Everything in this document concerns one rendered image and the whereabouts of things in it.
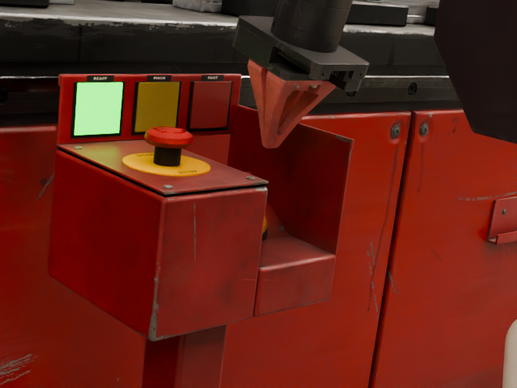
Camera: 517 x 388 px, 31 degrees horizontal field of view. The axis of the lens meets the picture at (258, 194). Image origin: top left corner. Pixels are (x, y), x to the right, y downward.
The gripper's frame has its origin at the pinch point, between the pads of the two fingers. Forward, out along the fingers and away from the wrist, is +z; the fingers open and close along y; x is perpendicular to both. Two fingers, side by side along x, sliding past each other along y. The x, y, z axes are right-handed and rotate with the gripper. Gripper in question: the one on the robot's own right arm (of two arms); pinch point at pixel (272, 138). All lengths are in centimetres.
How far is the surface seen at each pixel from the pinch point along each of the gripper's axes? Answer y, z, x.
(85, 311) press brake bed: 16.4, 29.1, 2.5
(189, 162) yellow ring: 1.3, 2.5, 7.4
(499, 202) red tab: 15, 23, -72
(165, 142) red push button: 0.9, 0.2, 10.9
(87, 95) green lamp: 10.7, 0.6, 12.2
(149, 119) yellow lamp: 10.0, 2.9, 5.5
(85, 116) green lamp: 10.2, 2.4, 12.3
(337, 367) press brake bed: 11, 44, -40
